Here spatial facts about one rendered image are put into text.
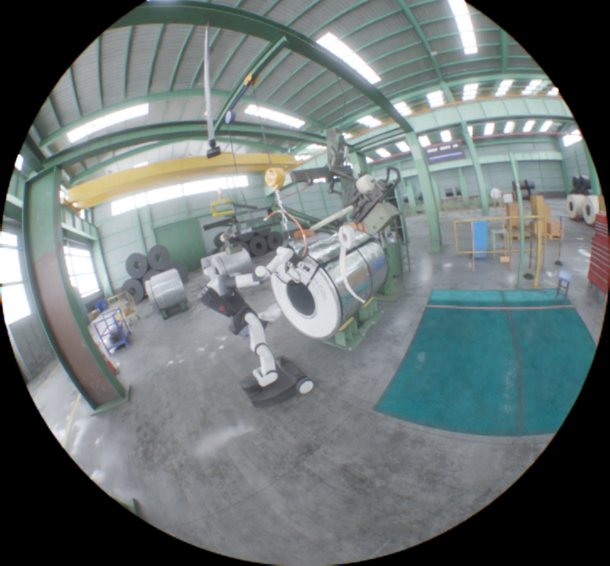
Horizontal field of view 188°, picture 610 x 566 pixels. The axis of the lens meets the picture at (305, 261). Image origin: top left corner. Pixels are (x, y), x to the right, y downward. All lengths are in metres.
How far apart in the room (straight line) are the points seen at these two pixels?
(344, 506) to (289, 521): 0.38
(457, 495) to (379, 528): 0.51
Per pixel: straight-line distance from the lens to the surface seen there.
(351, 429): 1.78
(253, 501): 1.79
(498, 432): 1.93
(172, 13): 2.26
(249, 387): 1.98
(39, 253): 3.83
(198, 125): 3.86
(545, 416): 2.22
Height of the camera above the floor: 1.61
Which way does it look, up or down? 11 degrees down
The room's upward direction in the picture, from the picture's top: 14 degrees counter-clockwise
